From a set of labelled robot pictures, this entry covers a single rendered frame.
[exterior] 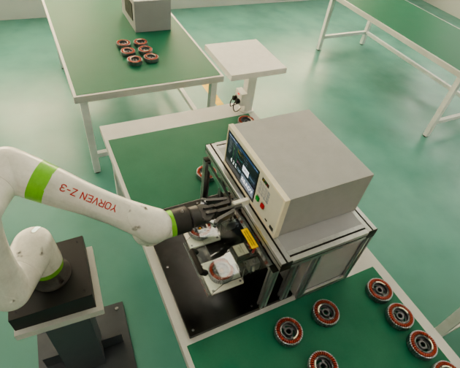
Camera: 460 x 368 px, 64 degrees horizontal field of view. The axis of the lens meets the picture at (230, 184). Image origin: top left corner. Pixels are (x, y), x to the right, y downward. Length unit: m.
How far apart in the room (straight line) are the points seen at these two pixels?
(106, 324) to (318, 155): 1.60
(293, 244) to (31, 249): 0.90
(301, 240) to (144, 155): 1.13
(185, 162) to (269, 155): 0.85
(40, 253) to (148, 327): 1.13
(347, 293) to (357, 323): 0.13
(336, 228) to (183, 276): 0.67
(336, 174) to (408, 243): 1.89
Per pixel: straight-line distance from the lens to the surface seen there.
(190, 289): 1.62
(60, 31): 3.58
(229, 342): 1.56
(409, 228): 3.32
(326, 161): 1.42
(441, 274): 3.16
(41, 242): 1.43
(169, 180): 2.03
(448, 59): 4.26
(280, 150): 1.41
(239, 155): 1.45
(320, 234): 1.44
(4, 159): 1.13
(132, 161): 2.15
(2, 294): 1.34
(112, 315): 2.43
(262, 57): 2.27
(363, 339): 1.72
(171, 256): 1.70
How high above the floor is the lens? 2.19
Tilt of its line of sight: 45 degrees down
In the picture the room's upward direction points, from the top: 9 degrees clockwise
